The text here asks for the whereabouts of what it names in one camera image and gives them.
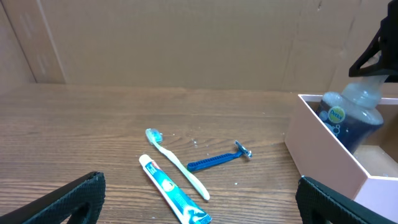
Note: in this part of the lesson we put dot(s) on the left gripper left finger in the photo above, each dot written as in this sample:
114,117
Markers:
80,201

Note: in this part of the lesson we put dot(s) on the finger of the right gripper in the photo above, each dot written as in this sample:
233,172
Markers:
385,42

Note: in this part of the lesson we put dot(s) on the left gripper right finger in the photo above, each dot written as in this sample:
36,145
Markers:
319,204

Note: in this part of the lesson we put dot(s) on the dark soap pump bottle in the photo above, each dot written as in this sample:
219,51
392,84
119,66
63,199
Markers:
351,115

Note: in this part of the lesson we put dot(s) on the teal toothpaste tube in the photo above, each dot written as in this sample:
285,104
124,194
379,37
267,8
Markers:
184,208

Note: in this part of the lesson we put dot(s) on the pink cardboard box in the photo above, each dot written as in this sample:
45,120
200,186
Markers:
368,176

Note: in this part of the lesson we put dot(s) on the blue disposable razor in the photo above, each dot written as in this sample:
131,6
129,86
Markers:
220,159

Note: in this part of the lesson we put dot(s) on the green white toothbrush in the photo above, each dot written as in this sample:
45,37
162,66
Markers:
155,138

